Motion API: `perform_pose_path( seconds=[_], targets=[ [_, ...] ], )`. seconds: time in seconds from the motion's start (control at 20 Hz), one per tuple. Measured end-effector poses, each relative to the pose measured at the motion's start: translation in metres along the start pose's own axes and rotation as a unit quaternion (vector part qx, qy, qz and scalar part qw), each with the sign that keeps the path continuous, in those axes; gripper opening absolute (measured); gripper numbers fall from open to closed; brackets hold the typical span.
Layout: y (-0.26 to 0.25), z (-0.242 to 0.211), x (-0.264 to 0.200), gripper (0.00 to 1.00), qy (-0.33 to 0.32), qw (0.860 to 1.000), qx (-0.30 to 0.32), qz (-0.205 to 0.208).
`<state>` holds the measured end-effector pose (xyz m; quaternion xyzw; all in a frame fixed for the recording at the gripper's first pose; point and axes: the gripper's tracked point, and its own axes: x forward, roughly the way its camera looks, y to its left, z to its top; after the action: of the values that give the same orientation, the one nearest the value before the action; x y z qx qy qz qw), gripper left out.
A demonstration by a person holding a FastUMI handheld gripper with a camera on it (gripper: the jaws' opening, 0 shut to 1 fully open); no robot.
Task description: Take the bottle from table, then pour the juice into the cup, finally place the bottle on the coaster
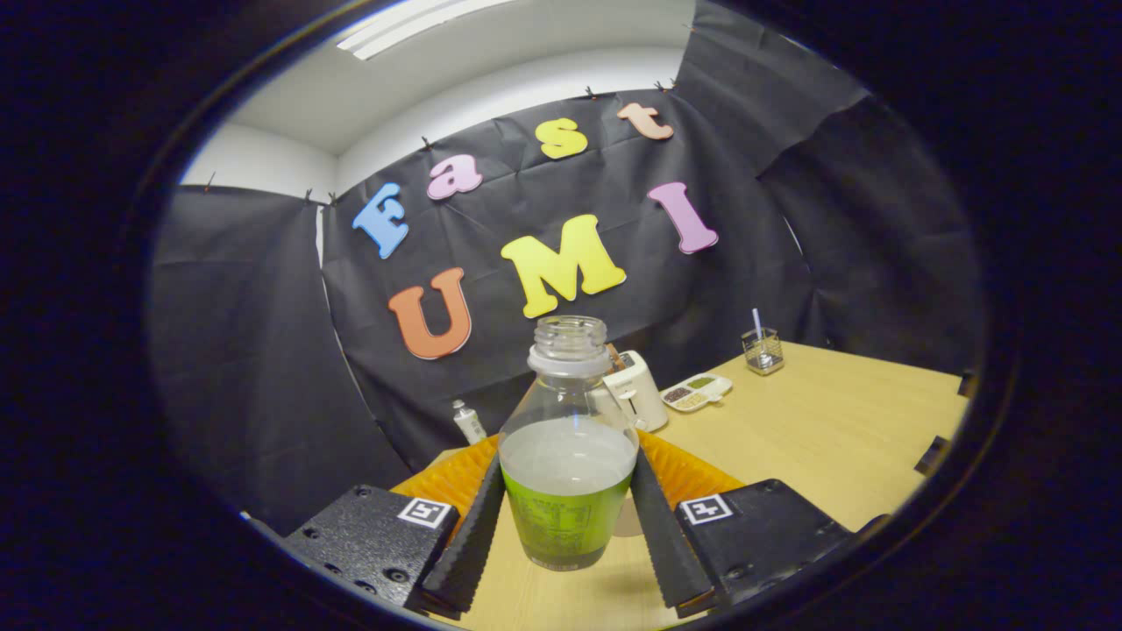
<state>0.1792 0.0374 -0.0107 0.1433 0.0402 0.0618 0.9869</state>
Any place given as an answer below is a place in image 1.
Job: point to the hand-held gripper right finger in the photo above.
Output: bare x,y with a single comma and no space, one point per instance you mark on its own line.
666,543

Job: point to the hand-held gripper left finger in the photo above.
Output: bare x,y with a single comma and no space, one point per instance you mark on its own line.
473,543

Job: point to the green juice bottle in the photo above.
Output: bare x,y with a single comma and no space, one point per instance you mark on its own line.
565,491

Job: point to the white tube with green label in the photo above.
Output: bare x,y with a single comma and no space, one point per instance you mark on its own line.
469,424

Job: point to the white toaster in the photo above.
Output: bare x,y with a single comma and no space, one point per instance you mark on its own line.
647,394

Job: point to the white divided snack tray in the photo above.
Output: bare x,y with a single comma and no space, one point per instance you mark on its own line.
697,392

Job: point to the brown toast slice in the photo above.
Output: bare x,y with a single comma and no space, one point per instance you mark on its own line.
615,355

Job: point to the wooden table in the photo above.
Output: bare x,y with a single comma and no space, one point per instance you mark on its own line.
833,438

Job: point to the clear square holder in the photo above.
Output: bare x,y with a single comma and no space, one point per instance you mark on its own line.
764,355

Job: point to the white straw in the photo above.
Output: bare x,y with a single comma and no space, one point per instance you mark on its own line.
757,322

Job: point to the black backdrop cloth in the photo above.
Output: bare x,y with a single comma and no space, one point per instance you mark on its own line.
263,350

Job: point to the ceiling light panel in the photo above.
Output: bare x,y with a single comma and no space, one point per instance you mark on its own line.
412,22

